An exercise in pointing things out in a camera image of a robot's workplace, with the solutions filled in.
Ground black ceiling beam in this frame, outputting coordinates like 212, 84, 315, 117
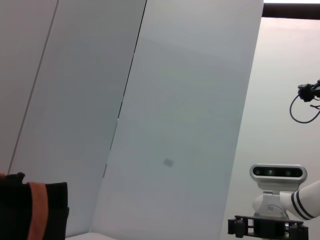
262, 2, 320, 18

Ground black food bag orange straps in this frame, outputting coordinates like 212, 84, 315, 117
0, 172, 70, 240

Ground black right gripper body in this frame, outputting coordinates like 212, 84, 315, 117
243, 214, 292, 240

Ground black cable and mount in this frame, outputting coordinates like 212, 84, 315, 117
289, 93, 320, 124

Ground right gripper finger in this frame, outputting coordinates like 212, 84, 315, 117
287, 221, 310, 240
227, 217, 247, 238

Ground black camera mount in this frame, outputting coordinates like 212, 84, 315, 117
297, 79, 320, 102

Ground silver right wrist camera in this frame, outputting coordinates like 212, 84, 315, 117
249, 164, 308, 195

